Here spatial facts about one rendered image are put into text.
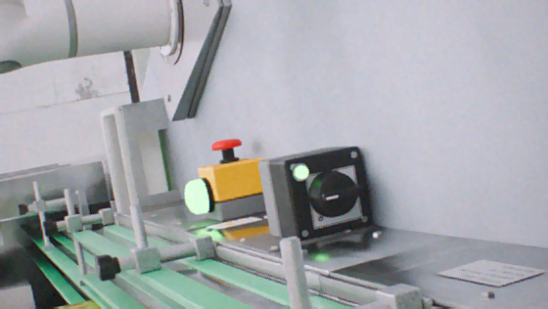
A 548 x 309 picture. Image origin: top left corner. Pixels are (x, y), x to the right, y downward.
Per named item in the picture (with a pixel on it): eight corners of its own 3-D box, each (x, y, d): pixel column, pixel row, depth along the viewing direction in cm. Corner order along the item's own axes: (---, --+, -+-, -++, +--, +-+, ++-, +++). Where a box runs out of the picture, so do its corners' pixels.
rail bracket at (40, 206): (114, 235, 223) (26, 252, 215) (100, 168, 222) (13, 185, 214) (116, 237, 218) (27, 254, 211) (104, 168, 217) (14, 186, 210)
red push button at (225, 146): (210, 168, 120) (205, 142, 120) (240, 162, 121) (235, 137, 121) (219, 168, 116) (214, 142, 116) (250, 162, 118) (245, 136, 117)
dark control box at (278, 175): (343, 219, 98) (270, 237, 95) (331, 146, 97) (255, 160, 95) (378, 224, 90) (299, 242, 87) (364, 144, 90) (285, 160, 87)
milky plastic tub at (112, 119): (161, 215, 180) (119, 224, 177) (141, 104, 179) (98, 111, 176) (183, 221, 164) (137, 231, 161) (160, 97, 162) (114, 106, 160)
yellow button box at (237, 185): (258, 208, 124) (205, 219, 121) (249, 153, 123) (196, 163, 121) (277, 210, 117) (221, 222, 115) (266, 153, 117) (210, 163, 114)
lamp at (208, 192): (206, 210, 120) (185, 215, 119) (201, 177, 120) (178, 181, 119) (216, 212, 116) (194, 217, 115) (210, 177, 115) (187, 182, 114)
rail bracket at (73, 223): (122, 275, 158) (55, 288, 154) (104, 181, 157) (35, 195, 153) (126, 277, 155) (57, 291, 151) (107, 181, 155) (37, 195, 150)
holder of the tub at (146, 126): (168, 241, 180) (131, 248, 177) (143, 104, 179) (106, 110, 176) (191, 248, 164) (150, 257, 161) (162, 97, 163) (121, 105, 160)
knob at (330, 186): (354, 211, 89) (369, 213, 86) (312, 221, 88) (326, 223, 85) (346, 166, 89) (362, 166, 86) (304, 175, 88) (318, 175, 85)
